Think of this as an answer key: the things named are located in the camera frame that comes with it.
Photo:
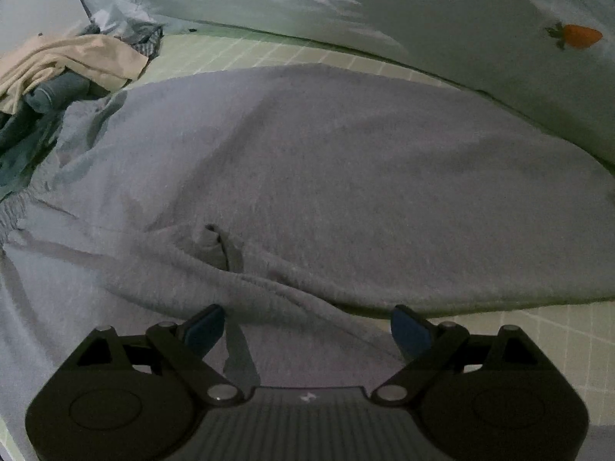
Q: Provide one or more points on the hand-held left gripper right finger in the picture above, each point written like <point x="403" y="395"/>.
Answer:
<point x="408" y="332"/>

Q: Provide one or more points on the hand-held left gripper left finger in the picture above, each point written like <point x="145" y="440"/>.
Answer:
<point x="206" y="330"/>

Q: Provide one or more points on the blue zippered garment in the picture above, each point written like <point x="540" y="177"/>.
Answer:
<point x="53" y="93"/>

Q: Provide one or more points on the plaid cloth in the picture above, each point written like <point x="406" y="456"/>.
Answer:
<point x="148" y="44"/>

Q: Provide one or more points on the cream garment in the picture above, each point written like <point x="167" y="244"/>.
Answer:
<point x="81" y="55"/>

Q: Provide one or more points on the light blue carrot-print quilt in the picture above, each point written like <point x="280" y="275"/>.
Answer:
<point x="384" y="0"/>

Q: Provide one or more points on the white panel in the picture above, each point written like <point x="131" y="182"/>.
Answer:
<point x="43" y="5"/>

